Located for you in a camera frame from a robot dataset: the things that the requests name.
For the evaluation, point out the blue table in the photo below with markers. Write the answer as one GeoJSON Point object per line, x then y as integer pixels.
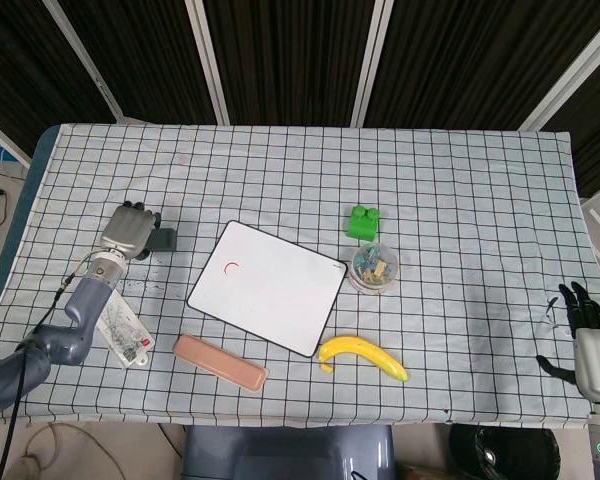
{"type": "Point", "coordinates": [35, 165]}

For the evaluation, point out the clear jar of binder clips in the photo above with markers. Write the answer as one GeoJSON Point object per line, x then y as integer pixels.
{"type": "Point", "coordinates": [374, 270]}

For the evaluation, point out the pink pencil case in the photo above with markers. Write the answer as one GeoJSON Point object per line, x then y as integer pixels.
{"type": "Point", "coordinates": [220, 364]}

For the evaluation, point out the black and silver left hand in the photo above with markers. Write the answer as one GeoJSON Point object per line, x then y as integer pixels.
{"type": "Point", "coordinates": [127, 230]}

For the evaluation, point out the white black checkered tablecloth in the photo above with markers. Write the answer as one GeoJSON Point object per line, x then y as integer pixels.
{"type": "Point", "coordinates": [430, 175]}

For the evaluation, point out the yellow toy banana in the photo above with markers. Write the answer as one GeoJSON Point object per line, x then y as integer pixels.
{"type": "Point", "coordinates": [360, 350]}

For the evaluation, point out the dark folding screen white frames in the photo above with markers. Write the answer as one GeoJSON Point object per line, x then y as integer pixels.
{"type": "Point", "coordinates": [290, 55]}

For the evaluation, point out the clear ruler set packet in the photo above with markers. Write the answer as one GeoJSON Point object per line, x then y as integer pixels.
{"type": "Point", "coordinates": [125, 330]}

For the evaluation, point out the black round robot part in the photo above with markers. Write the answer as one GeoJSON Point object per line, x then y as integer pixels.
{"type": "Point", "coordinates": [510, 452]}

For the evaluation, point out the black and silver right hand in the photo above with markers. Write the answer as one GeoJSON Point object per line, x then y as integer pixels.
{"type": "Point", "coordinates": [597, 360]}

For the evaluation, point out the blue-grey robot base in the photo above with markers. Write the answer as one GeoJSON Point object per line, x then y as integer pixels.
{"type": "Point", "coordinates": [290, 452]}

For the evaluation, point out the grey board eraser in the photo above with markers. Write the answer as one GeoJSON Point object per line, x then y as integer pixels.
{"type": "Point", "coordinates": [164, 240]}

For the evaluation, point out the green toy building block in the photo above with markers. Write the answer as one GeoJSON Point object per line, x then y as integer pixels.
{"type": "Point", "coordinates": [362, 225]}

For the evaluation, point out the white board with black rim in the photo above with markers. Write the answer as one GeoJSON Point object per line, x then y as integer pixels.
{"type": "Point", "coordinates": [280, 300]}

